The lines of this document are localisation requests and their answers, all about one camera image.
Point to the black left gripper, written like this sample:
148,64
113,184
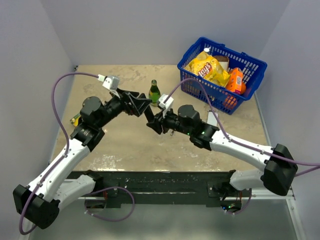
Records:
137,105

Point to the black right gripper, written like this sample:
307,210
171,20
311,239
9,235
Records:
160,120

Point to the black remote control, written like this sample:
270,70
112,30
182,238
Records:
147,110

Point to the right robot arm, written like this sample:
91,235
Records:
274,166

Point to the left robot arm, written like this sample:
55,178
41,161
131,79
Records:
41,201

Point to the green glass bottle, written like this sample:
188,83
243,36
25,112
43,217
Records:
154,93

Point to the white rectangular box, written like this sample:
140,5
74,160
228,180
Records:
211,119

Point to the blue plastic shopping basket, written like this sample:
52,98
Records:
252,68

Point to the orange fruit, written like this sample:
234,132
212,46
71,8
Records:
230,102

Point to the yellow chips bag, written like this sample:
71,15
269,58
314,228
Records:
208,67

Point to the orange juice carton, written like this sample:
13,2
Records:
235,81

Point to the white cap bottle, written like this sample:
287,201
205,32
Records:
207,49

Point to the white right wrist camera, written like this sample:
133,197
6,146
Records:
165,102

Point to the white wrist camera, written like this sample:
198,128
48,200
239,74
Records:
109,82
165,102

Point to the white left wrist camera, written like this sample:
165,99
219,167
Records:
109,82

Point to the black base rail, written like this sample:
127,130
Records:
210,189

